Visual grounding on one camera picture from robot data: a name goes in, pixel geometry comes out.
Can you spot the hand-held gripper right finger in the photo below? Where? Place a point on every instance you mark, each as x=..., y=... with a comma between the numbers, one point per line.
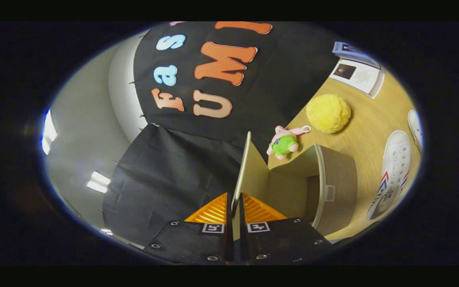
x=244, y=239

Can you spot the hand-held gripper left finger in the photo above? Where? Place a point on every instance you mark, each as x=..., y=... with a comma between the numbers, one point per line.
x=229, y=239

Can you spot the beige fabric storage box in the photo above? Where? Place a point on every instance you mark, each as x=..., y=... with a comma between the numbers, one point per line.
x=253, y=175

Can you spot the white canvas shoe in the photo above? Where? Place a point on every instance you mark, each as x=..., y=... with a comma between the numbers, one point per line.
x=414, y=127
x=396, y=159

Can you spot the pink and green plush toy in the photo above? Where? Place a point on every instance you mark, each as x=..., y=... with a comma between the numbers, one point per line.
x=285, y=144

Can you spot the ceiling light panel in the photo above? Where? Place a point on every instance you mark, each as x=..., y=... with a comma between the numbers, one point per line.
x=49, y=131
x=99, y=182
x=106, y=231

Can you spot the yellow round plush cushion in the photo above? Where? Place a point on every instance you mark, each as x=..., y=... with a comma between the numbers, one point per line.
x=328, y=113

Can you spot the white book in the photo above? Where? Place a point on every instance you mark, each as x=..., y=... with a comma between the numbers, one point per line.
x=359, y=75

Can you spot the blue book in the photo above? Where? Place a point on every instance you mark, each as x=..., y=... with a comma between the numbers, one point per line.
x=351, y=52

